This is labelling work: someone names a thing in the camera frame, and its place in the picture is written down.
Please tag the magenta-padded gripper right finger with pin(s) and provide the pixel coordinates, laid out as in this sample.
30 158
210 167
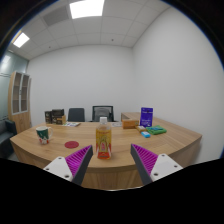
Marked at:
146 159

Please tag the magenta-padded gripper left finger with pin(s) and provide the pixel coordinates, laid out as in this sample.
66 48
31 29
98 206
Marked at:
78 160

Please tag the yellow tea drink bottle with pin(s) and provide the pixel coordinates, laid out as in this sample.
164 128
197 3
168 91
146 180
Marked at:
103 140

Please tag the flat round red coaster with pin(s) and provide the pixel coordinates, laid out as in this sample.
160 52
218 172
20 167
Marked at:
71 144

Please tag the small blue box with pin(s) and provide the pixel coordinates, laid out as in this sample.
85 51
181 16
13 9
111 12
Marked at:
145 134

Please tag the flat green box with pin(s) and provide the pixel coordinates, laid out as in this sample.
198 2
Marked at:
156 130

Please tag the small beige box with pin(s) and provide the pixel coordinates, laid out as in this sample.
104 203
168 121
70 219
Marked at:
140 128

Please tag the printed leaflet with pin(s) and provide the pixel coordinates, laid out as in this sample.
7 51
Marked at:
71 124

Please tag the brown cardboard box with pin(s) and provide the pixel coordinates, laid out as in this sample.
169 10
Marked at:
130 124

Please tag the upright purple box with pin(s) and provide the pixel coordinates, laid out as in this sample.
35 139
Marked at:
146 117

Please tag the small kraft paper box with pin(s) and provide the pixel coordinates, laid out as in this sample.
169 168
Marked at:
61 120

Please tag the green and red mug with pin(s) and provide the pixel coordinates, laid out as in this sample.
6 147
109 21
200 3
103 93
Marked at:
42 135

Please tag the dark solid-back office chair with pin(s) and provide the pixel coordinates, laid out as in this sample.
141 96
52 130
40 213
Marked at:
76 114

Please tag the white printed paper sheet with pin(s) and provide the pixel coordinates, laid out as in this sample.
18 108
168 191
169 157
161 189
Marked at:
117 124

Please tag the black mesh-back office chair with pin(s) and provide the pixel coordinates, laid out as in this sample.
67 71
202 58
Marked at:
102 114

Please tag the narrow dark brown box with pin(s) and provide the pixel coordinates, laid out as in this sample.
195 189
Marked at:
48 117

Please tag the wooden glass-door shelf cabinet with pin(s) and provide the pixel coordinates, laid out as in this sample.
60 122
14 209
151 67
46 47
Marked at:
20 118

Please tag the black sofa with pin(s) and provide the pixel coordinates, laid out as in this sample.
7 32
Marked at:
6 136

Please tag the small square ceiling light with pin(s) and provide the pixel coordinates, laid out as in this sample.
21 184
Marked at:
21 40

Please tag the ceiling air vent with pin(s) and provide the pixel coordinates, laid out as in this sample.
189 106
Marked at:
55 15

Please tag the large square ceiling light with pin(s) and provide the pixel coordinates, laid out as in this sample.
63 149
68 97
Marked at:
86 9

